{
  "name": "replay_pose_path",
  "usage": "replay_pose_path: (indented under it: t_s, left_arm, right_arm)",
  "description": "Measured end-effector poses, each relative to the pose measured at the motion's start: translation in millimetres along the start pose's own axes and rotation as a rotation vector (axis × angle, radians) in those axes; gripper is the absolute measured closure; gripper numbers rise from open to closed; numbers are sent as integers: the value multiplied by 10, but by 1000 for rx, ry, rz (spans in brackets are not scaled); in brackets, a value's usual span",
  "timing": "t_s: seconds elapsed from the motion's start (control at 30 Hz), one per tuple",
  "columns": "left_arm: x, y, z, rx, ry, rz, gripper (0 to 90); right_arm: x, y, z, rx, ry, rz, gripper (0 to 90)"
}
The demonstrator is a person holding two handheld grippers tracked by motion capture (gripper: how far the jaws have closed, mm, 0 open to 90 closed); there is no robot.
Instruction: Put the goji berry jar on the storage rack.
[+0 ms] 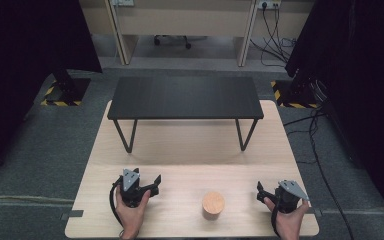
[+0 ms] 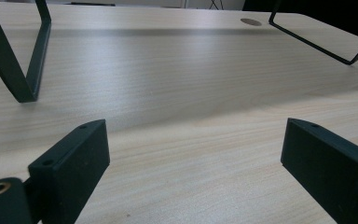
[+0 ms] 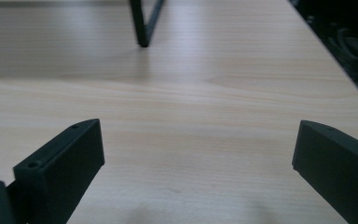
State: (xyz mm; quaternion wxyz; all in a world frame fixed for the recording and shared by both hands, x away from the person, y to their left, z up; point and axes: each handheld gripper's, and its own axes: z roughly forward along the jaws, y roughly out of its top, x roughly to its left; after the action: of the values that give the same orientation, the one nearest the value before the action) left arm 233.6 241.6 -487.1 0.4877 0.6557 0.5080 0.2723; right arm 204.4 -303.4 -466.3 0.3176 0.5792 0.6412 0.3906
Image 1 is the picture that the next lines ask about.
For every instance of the round wooden cylinder block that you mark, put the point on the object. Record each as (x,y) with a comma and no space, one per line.
(213,204)

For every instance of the black stand with striped base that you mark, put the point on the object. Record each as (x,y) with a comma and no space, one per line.
(293,95)
(67,90)

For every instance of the person's right hand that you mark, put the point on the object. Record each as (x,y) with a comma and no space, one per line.
(290,223)

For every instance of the white wall socket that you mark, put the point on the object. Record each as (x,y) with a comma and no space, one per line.
(268,3)

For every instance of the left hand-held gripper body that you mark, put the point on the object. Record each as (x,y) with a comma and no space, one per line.
(130,186)

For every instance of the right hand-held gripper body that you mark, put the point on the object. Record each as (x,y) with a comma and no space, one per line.
(288,198)

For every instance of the black low shelf table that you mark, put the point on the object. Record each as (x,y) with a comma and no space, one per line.
(185,96)

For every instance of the black office chair base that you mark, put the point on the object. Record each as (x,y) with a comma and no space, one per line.
(186,42)

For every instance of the dark curtain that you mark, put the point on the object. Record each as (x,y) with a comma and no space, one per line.
(363,83)
(16,66)

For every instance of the grey tape strip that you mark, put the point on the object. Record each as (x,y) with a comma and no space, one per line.
(72,214)
(316,212)

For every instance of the beige office desk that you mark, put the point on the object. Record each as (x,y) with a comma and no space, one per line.
(183,18)

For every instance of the person's left hand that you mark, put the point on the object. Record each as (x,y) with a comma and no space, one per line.
(130,218)

